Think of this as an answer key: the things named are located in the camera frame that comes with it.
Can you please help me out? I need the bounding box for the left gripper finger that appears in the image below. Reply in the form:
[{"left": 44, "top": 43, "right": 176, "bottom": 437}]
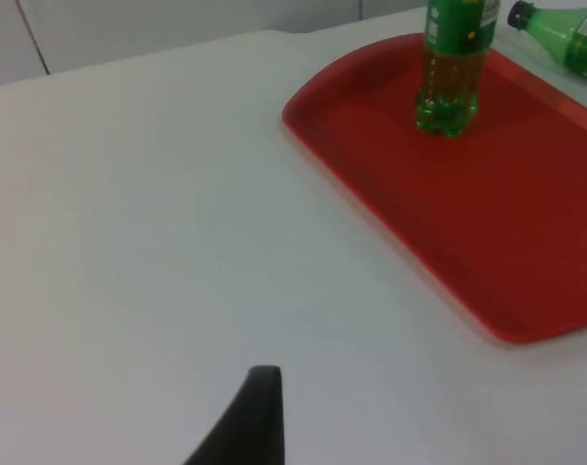
[{"left": 181, "top": 365, "right": 288, "bottom": 465}]

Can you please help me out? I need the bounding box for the green plastic bottle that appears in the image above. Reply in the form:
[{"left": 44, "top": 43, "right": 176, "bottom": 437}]
[
  {"left": 507, "top": 0, "right": 587, "bottom": 93},
  {"left": 415, "top": 0, "right": 503, "bottom": 140}
]

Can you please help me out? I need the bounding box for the red tray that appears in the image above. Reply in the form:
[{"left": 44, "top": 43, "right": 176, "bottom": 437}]
[{"left": 281, "top": 32, "right": 587, "bottom": 345}]

